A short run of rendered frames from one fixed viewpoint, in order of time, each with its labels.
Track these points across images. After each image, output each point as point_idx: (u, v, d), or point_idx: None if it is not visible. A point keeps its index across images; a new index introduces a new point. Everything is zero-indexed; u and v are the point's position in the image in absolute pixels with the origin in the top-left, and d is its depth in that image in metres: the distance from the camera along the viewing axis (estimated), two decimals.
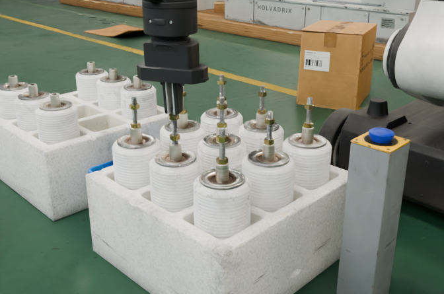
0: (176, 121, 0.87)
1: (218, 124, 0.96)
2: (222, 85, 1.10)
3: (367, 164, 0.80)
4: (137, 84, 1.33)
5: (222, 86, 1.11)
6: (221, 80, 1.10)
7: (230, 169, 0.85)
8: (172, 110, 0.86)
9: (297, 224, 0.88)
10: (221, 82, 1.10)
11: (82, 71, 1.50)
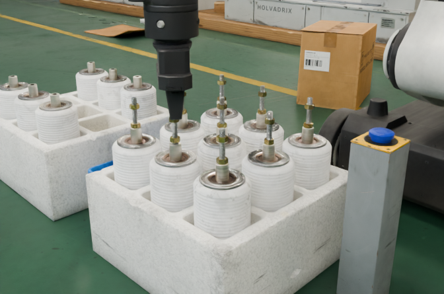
0: (175, 122, 0.88)
1: (218, 124, 0.96)
2: (222, 85, 1.10)
3: (367, 164, 0.80)
4: (137, 84, 1.33)
5: (222, 86, 1.11)
6: (221, 80, 1.10)
7: (230, 169, 0.85)
8: None
9: (297, 224, 0.88)
10: (221, 82, 1.10)
11: (82, 71, 1.50)
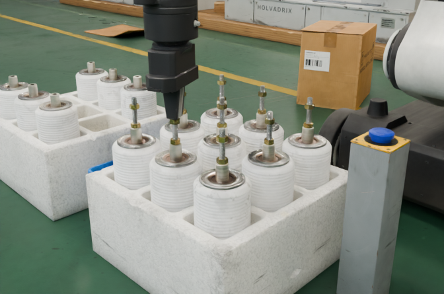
0: (176, 125, 0.87)
1: (218, 124, 0.96)
2: (222, 85, 1.10)
3: (367, 164, 0.80)
4: (137, 84, 1.33)
5: (222, 86, 1.11)
6: (221, 80, 1.10)
7: (230, 169, 0.85)
8: None
9: (297, 224, 0.88)
10: (221, 82, 1.10)
11: (82, 71, 1.50)
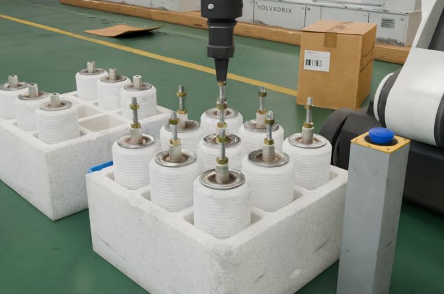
0: (172, 125, 0.87)
1: (218, 124, 0.96)
2: (220, 85, 1.11)
3: (367, 164, 0.80)
4: (137, 84, 1.33)
5: (220, 86, 1.11)
6: None
7: (230, 169, 0.85)
8: (174, 113, 0.87)
9: (297, 224, 0.88)
10: (219, 82, 1.11)
11: (82, 71, 1.50)
